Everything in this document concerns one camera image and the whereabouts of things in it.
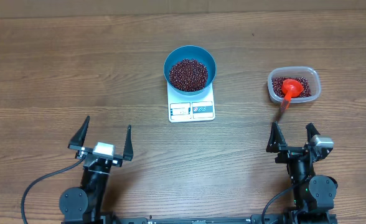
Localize white digital kitchen scale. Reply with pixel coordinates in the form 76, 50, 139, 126
167, 83, 215, 123

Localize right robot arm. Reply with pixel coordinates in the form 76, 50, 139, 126
261, 121, 338, 224

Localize clear plastic container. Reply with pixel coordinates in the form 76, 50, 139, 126
267, 66, 321, 104

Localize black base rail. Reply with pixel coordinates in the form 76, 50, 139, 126
61, 213, 338, 224

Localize orange measuring scoop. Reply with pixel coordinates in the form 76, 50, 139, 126
279, 79, 304, 113

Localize red beans in container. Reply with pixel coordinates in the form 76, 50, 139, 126
272, 77, 312, 98

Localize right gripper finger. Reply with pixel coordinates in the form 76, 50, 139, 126
266, 121, 288, 153
306, 123, 320, 143

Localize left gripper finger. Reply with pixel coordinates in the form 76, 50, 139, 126
68, 116, 90, 150
123, 125, 134, 161

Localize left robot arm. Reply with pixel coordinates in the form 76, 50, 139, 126
59, 117, 133, 223

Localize red beans in bowl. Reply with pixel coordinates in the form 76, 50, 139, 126
169, 59, 208, 92

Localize blue bowl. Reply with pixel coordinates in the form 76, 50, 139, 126
163, 45, 217, 96

